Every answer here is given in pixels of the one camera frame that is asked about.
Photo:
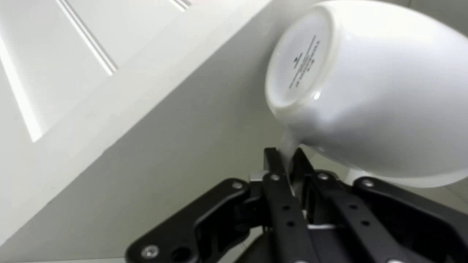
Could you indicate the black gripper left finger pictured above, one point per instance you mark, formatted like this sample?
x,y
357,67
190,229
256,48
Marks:
x,y
282,228

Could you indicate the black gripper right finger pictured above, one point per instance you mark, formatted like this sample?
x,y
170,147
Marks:
x,y
370,228

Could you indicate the white ceramic mug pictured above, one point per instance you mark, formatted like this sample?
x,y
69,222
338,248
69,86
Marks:
x,y
389,87

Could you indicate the white panelled door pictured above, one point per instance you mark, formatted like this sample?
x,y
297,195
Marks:
x,y
73,73

